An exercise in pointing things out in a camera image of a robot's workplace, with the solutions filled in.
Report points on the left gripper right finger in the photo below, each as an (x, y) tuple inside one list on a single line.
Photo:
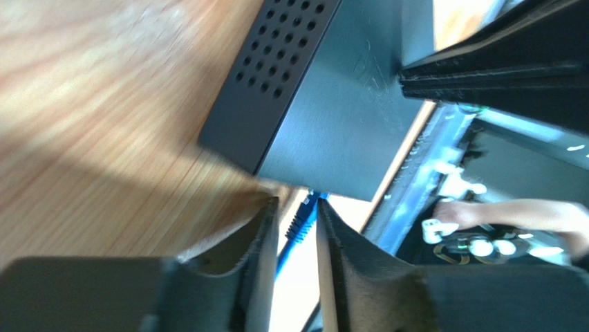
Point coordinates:
[(363, 288)]

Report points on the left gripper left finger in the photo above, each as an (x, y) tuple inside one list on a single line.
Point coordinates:
[(228, 287)]

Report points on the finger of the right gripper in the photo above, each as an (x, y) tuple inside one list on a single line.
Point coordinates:
[(556, 94), (532, 33)]

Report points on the black network switch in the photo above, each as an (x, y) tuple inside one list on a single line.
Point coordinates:
[(313, 98)]

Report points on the person's bare hand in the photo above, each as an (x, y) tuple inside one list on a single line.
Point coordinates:
[(465, 215)]

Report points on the aluminium frame rail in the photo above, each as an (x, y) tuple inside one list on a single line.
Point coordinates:
[(435, 151)]

